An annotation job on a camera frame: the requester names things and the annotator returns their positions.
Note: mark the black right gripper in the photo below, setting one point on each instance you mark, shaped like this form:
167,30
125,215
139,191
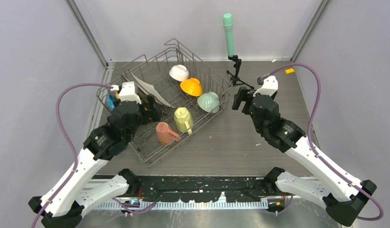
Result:
244,94

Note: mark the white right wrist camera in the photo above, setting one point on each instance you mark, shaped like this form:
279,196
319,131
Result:
269,85

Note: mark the blue polka dot plate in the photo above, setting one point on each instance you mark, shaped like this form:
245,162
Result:
112,101

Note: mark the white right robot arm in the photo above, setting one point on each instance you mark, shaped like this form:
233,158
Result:
342,195

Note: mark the yellow green mug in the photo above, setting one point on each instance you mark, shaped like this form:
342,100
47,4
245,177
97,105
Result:
183,120

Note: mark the small yellow block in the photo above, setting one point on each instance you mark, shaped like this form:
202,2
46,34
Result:
289,71

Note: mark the grey wire dish rack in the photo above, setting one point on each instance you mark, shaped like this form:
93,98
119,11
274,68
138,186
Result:
155,71

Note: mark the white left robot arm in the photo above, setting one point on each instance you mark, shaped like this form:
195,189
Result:
66,203

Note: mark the white bowl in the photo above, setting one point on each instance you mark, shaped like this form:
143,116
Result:
179,73

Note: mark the orange bowl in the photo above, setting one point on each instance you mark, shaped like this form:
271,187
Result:
192,86

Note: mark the green microphone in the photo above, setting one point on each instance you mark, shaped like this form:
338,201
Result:
228,28

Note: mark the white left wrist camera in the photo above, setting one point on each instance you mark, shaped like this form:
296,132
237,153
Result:
127,92

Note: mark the pale green celadon bowl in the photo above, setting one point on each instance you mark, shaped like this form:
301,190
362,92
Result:
209,102

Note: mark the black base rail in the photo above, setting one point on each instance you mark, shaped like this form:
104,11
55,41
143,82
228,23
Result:
201,189

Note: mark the square floral plate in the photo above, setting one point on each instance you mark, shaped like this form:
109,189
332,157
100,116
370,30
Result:
143,96

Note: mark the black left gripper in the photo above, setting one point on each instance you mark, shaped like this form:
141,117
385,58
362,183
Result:
152,115

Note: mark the blue green toy blocks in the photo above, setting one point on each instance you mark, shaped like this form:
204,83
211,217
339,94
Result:
119,152

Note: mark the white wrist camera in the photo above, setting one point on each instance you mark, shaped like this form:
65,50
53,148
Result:
269,85
127,92

